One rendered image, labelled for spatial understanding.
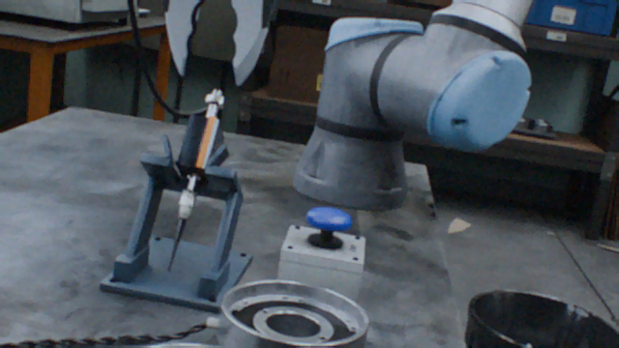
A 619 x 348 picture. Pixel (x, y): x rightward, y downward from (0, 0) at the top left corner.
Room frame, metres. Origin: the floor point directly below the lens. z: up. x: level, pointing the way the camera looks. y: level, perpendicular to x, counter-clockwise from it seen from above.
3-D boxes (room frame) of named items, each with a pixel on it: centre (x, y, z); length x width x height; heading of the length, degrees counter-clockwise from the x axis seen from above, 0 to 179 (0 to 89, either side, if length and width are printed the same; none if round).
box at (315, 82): (4.11, 0.08, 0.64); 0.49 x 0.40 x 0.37; 92
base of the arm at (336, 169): (1.00, -0.06, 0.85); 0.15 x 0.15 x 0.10
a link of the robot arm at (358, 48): (0.99, -0.06, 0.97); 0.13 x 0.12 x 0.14; 43
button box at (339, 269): (0.65, -0.02, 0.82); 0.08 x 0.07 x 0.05; 177
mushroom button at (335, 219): (0.65, -0.02, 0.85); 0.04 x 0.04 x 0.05
